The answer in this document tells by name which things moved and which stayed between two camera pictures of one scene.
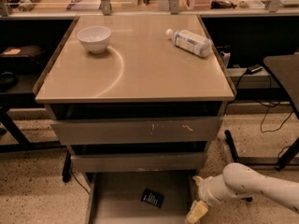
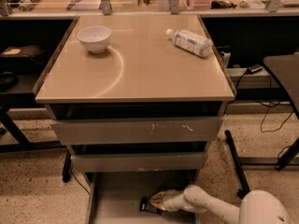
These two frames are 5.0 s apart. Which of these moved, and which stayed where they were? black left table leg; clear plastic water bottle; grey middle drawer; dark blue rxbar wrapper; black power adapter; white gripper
Moved: white gripper; dark blue rxbar wrapper
Stayed: black left table leg; black power adapter; grey middle drawer; clear plastic water bottle
